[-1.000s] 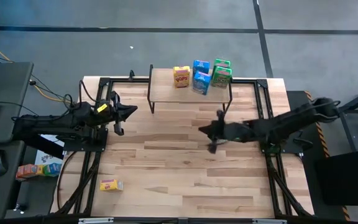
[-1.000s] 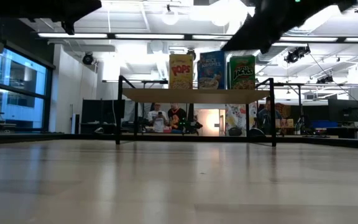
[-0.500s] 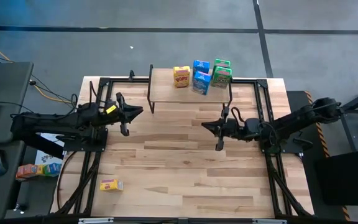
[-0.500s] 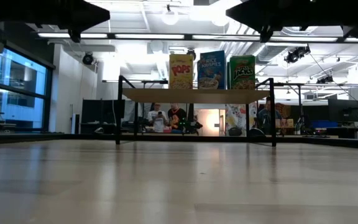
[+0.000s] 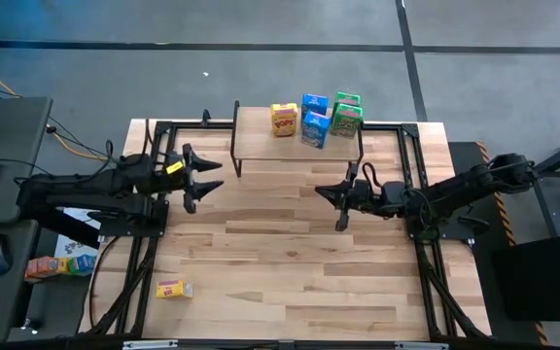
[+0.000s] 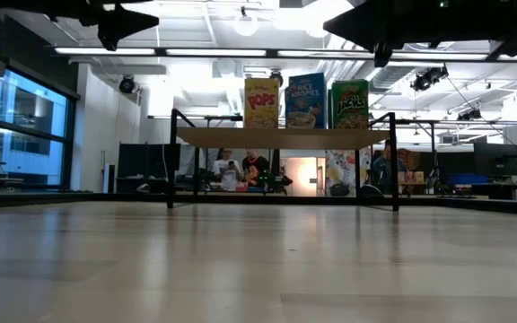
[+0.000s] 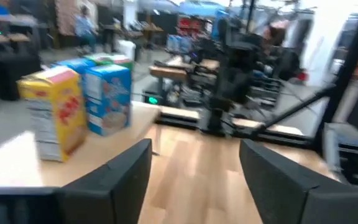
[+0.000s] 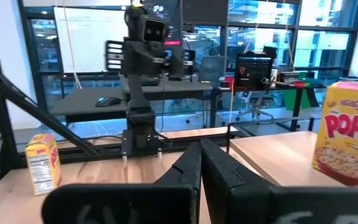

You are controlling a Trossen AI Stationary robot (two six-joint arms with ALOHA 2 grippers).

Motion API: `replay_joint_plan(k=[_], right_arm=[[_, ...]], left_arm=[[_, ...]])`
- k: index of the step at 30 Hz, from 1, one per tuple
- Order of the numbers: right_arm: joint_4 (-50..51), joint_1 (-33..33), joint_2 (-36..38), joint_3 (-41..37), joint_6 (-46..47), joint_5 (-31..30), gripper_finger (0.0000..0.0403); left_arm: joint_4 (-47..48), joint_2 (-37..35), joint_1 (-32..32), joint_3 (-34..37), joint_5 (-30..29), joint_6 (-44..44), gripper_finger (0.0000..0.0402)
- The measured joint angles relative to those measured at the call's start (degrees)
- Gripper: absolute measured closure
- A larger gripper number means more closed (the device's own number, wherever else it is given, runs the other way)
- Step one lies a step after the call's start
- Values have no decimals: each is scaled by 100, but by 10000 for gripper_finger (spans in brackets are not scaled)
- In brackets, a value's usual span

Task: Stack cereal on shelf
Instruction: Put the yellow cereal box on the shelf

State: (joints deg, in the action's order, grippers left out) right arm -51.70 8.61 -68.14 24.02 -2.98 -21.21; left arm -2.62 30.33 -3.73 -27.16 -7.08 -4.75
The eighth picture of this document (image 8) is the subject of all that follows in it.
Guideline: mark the black slotted rack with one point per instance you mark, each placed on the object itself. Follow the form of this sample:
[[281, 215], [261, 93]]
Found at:
[[189, 62], [114, 56]]

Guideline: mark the yellow tag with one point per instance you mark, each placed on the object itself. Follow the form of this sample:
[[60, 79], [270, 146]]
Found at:
[[137, 4]]

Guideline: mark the white whiteboard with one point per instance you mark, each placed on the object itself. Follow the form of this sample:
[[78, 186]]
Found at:
[[92, 40]]

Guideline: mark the grey office chair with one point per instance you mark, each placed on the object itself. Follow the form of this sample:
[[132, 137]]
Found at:
[[211, 68]]

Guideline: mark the black office table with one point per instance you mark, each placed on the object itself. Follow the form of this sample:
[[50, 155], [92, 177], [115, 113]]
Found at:
[[295, 105]]

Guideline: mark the black office chair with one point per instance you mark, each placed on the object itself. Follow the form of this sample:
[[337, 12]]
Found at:
[[255, 105]]

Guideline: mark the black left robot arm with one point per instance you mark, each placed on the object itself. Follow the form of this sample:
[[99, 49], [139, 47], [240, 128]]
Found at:
[[138, 93]]

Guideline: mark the black computer mouse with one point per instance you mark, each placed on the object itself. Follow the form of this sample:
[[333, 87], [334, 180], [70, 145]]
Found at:
[[108, 101]]

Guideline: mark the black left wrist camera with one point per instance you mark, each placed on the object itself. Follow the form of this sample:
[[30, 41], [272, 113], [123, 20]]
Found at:
[[154, 31]]

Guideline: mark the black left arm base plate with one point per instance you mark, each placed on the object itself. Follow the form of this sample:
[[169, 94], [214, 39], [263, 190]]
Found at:
[[141, 147]]

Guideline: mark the black hanging screen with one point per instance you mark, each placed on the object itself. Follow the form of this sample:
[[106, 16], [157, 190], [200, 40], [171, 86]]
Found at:
[[205, 12]]

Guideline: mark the glass window wall black frame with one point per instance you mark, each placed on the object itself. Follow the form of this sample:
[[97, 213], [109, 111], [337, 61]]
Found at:
[[322, 46]]

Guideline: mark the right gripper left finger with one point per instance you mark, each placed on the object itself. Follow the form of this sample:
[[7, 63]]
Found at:
[[154, 202]]

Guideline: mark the green panel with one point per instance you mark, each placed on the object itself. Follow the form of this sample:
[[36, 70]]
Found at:
[[304, 98]]

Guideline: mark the yellow cereal box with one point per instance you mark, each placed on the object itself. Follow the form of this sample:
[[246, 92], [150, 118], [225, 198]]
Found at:
[[42, 165], [346, 133]]

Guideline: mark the large grey desk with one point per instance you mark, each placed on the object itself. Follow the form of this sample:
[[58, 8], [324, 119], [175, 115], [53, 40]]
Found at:
[[182, 88]]

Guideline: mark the red tray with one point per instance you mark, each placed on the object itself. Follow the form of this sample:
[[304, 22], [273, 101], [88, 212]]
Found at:
[[298, 83]]

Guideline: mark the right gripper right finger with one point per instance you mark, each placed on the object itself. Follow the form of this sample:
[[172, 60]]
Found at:
[[259, 202]]

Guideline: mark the black pegboard box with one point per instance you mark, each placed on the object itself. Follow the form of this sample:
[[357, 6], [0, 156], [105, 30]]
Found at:
[[255, 70]]

